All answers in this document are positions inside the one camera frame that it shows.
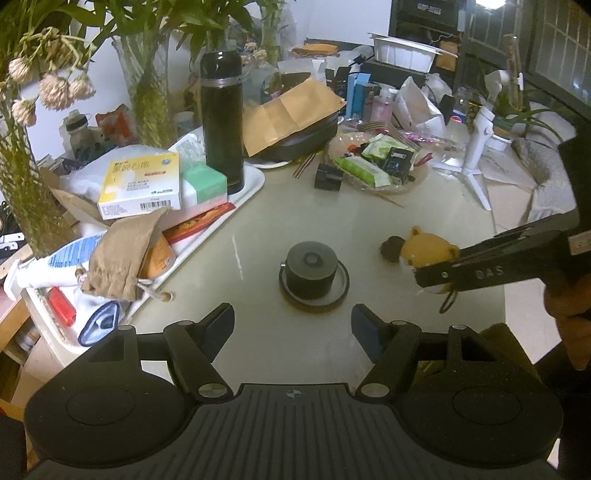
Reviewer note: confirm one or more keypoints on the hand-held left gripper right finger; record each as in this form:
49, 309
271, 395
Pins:
368, 337

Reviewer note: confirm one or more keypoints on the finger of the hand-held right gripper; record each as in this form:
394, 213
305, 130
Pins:
489, 274
521, 237

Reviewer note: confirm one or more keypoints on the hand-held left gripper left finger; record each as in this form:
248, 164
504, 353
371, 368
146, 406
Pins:
217, 331

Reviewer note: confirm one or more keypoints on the yellow bear toy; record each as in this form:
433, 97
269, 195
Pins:
427, 251

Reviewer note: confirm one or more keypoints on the black adapter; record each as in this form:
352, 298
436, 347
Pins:
328, 177

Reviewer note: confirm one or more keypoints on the person's right hand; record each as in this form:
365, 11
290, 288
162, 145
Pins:
568, 314

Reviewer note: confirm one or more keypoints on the black figurine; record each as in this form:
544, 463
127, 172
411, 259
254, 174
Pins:
391, 249

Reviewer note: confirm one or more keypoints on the potted green plant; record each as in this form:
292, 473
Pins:
512, 110

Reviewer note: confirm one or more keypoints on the white tripod gimbal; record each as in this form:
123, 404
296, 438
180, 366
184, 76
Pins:
475, 138

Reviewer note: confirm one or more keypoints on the white tray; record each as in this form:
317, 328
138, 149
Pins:
240, 194

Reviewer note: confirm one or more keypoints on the green tissue pack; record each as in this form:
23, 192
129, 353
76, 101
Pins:
205, 184

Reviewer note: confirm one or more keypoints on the small red packet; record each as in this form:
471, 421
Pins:
62, 307

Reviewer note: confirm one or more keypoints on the glass bowl of snacks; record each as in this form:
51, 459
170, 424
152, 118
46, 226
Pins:
374, 166

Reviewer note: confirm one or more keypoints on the white plastic bag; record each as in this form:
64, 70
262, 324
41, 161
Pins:
418, 110

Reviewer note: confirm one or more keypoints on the yellow medicine box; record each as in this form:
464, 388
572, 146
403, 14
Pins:
141, 184

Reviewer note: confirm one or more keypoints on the white and blue tube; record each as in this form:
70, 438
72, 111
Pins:
60, 265

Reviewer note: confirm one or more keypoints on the pink pump bottle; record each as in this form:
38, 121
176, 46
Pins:
382, 106

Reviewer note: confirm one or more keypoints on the black thermos bottle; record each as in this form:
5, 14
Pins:
222, 124

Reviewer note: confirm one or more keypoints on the black zip case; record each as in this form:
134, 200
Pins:
300, 141

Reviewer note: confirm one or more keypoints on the blue carton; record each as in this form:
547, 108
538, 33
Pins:
360, 97

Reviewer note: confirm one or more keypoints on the white food container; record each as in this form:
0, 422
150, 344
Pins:
406, 50

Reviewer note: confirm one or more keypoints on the brown paper envelope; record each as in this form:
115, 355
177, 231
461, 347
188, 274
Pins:
286, 115

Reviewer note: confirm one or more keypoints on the slim glass vase with bamboo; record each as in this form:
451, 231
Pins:
271, 37

